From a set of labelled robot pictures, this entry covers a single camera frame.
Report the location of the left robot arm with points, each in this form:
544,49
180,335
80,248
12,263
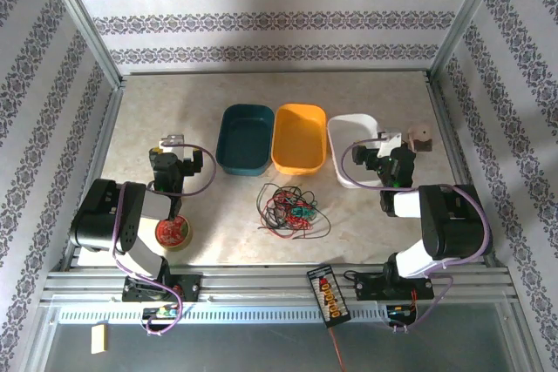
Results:
104,215

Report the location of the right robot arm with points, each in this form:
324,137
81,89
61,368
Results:
453,224

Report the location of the white plastic bin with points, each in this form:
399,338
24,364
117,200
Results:
344,137

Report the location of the small pink object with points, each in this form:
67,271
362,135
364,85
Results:
420,137

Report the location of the teal plastic bin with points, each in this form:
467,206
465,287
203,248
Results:
244,137

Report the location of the orange plastic bin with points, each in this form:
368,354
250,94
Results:
301,141

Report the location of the round tin with red lid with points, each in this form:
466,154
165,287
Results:
174,234

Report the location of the small electronics connector board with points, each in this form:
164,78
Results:
163,312
399,311

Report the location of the black power distribution board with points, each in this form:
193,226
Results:
329,298

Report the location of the small wooden block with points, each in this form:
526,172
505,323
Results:
99,339

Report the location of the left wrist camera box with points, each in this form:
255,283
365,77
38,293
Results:
188,153

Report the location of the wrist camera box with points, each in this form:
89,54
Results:
390,143
188,153

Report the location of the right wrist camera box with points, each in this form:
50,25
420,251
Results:
390,143

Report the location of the aluminium side rail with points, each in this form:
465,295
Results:
101,150
437,97

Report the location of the thin aluminium table-edge rail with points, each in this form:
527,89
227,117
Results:
261,72

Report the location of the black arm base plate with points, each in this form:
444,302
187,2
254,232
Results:
366,287
192,287

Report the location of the wide aluminium base rail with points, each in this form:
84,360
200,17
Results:
261,285

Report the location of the aluminium frame post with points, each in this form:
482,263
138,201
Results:
87,28
464,19

